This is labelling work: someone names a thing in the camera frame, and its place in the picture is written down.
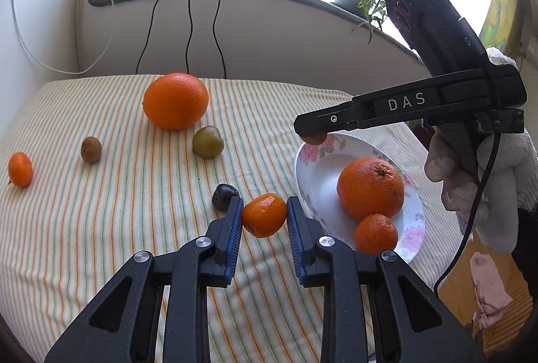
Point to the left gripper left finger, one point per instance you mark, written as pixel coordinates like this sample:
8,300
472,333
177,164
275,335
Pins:
156,296

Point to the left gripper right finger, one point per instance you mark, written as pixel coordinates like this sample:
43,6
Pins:
376,308

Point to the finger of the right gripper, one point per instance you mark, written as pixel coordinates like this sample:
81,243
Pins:
406,102

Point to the medium mandarin orange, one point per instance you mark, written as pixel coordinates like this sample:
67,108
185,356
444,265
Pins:
375,234

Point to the brown kiwi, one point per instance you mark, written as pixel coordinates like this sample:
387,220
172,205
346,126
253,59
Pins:
316,139
91,149

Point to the dark purple plum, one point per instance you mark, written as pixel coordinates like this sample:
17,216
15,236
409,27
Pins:
223,195

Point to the tiny orange kumquat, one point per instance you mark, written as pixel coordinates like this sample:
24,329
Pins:
264,215

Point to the stemmed mandarin orange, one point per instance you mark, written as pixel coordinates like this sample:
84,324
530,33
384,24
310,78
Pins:
20,170

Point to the green-brown plum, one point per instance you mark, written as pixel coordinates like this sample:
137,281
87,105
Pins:
208,142

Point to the large navel orange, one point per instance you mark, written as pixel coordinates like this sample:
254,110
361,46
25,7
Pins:
175,101

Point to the pink cloth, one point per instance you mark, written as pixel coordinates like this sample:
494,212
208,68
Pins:
491,297

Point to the large orange in bowl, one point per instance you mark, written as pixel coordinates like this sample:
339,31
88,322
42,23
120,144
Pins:
370,186

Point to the white floral bowl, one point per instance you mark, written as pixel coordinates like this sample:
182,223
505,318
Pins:
317,169

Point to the striped cloth cover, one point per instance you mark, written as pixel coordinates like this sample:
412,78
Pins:
63,237

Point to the colourful wall painting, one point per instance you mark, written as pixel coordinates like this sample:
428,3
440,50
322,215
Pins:
502,27

